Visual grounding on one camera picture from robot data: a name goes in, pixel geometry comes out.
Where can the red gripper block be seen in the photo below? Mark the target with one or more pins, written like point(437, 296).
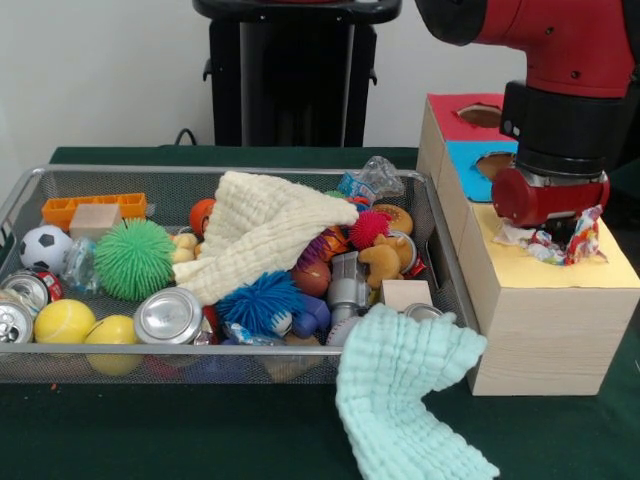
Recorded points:
point(550, 202)

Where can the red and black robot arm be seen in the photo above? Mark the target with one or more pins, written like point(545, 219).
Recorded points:
point(565, 50)

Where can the silver drink can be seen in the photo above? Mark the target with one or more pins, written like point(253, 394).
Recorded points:
point(167, 315)
point(14, 322)

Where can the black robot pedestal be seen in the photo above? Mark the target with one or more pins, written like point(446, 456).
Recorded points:
point(225, 75)

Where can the light wooden block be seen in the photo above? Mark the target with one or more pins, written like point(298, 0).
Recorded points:
point(95, 220)

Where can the small black and white soccer ball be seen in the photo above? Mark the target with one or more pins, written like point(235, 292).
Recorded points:
point(45, 250)

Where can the yellow tennis ball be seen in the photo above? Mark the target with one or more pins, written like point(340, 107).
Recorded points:
point(65, 320)

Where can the blue spiky rubber ball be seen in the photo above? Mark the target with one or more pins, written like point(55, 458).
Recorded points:
point(257, 300)

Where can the mint green muslin cloth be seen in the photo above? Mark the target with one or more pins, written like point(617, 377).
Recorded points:
point(400, 360)

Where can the cream muslin cloth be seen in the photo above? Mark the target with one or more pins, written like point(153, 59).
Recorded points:
point(260, 230)

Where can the wooden box with three holes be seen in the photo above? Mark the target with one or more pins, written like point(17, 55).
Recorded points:
point(550, 340)

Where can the green spiky rubber ball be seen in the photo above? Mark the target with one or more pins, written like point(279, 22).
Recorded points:
point(135, 260)

